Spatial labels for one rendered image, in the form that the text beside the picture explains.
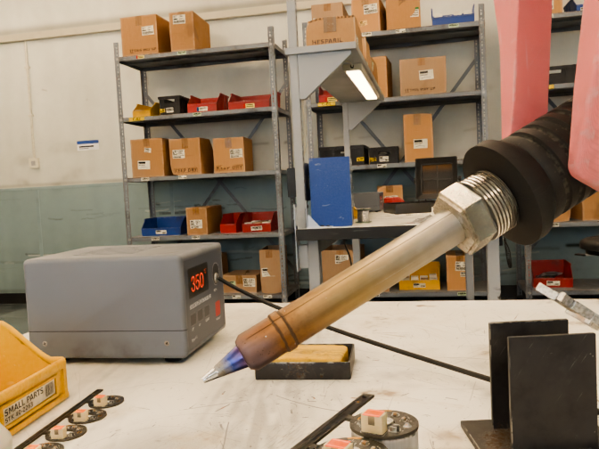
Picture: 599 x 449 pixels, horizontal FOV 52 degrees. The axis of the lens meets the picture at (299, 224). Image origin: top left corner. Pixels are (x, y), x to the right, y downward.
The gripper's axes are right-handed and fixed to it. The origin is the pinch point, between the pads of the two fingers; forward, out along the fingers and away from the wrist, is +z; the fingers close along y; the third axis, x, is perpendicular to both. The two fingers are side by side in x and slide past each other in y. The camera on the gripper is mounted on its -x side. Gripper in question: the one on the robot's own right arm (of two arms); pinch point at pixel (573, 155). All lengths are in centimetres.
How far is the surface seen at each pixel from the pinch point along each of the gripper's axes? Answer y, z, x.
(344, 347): -35.5, 9.4, 12.0
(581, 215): -330, -101, 254
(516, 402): -15.7, 6.7, 13.6
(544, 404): -15.3, 6.2, 14.9
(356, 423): -8.9, 9.2, 2.2
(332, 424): -9.2, 9.6, 1.5
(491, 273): -167, -19, 106
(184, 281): -41.4, 10.0, -1.5
